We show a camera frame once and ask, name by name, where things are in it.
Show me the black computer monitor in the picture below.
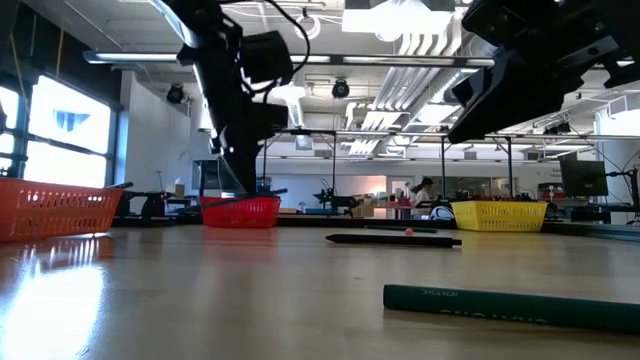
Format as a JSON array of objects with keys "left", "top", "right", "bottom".
[
  {"left": 193, "top": 158, "right": 236, "bottom": 192},
  {"left": 558, "top": 151, "right": 610, "bottom": 198}
]

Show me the black pen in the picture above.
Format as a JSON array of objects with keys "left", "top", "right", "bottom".
[{"left": 324, "top": 233, "right": 463, "bottom": 249}]

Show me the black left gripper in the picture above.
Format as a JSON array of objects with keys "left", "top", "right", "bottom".
[{"left": 199, "top": 29, "right": 291, "bottom": 197}]

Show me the orange plastic basket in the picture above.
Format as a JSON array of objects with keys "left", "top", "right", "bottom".
[{"left": 0, "top": 177, "right": 125, "bottom": 244}]

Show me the black equipment stand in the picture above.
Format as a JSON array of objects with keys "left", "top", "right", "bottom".
[{"left": 124, "top": 191, "right": 169, "bottom": 219}]

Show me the black overhead light beam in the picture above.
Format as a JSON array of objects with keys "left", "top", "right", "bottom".
[{"left": 82, "top": 49, "right": 497, "bottom": 69}]

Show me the white ceiling air duct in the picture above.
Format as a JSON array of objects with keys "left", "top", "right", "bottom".
[{"left": 272, "top": 83, "right": 307, "bottom": 129}]

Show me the yellow plastic basket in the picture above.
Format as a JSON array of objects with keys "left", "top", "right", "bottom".
[{"left": 449, "top": 200, "right": 549, "bottom": 233}]

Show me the green crayon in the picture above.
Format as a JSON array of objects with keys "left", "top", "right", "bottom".
[{"left": 383, "top": 283, "right": 640, "bottom": 335}]

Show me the white coiled cable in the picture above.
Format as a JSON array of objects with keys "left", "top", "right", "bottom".
[{"left": 293, "top": 12, "right": 323, "bottom": 41}]

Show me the person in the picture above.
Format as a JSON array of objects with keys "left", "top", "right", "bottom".
[{"left": 410, "top": 176, "right": 436, "bottom": 219}]

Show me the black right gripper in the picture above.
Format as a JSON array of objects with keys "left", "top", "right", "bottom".
[{"left": 447, "top": 0, "right": 601, "bottom": 145}]

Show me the black table edge frame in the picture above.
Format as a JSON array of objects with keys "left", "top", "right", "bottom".
[{"left": 110, "top": 212, "right": 640, "bottom": 239}]

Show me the black left camera cable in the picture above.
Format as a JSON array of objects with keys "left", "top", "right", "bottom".
[{"left": 219, "top": 0, "right": 312, "bottom": 101}]

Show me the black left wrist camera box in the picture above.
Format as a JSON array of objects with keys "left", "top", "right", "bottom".
[{"left": 238, "top": 29, "right": 296, "bottom": 87}]

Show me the red plastic basket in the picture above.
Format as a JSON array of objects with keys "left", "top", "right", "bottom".
[{"left": 199, "top": 196, "right": 281, "bottom": 230}]

